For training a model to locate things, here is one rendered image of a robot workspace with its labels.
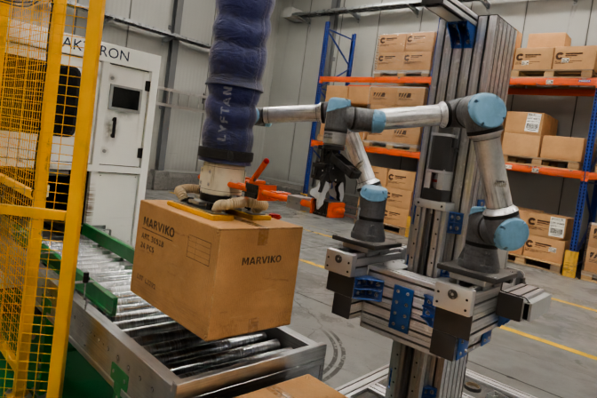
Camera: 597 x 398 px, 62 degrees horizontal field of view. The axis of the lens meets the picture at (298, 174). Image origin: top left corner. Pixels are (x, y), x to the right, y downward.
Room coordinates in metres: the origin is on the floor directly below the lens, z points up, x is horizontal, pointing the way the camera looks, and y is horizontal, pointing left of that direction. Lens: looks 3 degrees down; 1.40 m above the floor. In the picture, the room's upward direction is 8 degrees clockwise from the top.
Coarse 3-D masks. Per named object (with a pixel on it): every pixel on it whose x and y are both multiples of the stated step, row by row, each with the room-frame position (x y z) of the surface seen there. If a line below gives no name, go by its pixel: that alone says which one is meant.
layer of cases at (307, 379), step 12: (276, 384) 1.73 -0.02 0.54; (288, 384) 1.74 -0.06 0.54; (300, 384) 1.75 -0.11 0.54; (312, 384) 1.76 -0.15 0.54; (324, 384) 1.78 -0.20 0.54; (240, 396) 1.61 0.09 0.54; (252, 396) 1.62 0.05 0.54; (264, 396) 1.63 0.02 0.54; (276, 396) 1.64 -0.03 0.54; (288, 396) 1.65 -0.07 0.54; (300, 396) 1.66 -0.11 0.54; (312, 396) 1.67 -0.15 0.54; (324, 396) 1.68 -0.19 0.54; (336, 396) 1.69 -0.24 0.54
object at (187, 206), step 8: (176, 200) 2.05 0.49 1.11; (184, 208) 1.95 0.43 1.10; (192, 208) 1.92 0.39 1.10; (200, 208) 1.91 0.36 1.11; (208, 208) 1.90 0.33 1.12; (200, 216) 1.86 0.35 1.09; (208, 216) 1.82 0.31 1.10; (216, 216) 1.82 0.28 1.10; (224, 216) 1.84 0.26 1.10; (232, 216) 1.87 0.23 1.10
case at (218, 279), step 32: (160, 224) 1.96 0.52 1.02; (192, 224) 1.80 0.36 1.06; (224, 224) 1.76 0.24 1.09; (256, 224) 1.86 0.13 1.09; (288, 224) 1.96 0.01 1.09; (160, 256) 1.94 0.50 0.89; (192, 256) 1.78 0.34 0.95; (224, 256) 1.69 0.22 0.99; (256, 256) 1.79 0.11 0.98; (288, 256) 1.90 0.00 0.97; (160, 288) 1.92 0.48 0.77; (192, 288) 1.76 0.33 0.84; (224, 288) 1.70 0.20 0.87; (256, 288) 1.80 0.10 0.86; (288, 288) 1.92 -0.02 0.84; (192, 320) 1.74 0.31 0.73; (224, 320) 1.71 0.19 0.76; (256, 320) 1.82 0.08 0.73; (288, 320) 1.94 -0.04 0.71
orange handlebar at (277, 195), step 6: (246, 180) 2.15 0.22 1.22; (258, 180) 2.20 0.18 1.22; (264, 180) 2.24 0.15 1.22; (228, 186) 1.94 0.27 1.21; (234, 186) 1.92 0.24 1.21; (240, 186) 1.89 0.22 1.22; (264, 192) 1.79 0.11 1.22; (270, 192) 1.77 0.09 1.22; (276, 192) 1.74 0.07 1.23; (282, 192) 1.76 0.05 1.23; (270, 198) 1.76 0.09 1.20; (276, 198) 1.74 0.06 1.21; (282, 198) 1.71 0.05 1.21; (306, 204) 1.62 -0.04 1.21; (336, 210) 1.54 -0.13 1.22; (342, 210) 1.55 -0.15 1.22
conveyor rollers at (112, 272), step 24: (96, 264) 2.90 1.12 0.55; (120, 264) 2.99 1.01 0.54; (120, 288) 2.53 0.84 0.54; (120, 312) 2.25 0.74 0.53; (144, 312) 2.24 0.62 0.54; (144, 336) 1.97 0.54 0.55; (168, 336) 2.03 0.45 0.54; (192, 336) 2.03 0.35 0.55; (240, 336) 2.18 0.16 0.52; (264, 336) 2.16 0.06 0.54; (168, 360) 1.83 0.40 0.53; (192, 360) 1.82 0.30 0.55; (216, 360) 1.87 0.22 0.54; (240, 360) 1.87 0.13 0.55
